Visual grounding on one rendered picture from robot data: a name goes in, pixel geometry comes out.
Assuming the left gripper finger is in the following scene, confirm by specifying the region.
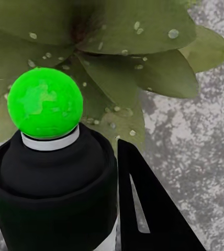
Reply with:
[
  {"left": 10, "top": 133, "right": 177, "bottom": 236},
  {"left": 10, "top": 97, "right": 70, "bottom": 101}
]
[{"left": 117, "top": 138, "right": 206, "bottom": 251}]

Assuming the insectifuge atomizer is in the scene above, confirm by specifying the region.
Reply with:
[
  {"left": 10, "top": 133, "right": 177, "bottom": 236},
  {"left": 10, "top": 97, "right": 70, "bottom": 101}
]
[{"left": 0, "top": 68, "right": 120, "bottom": 251}]

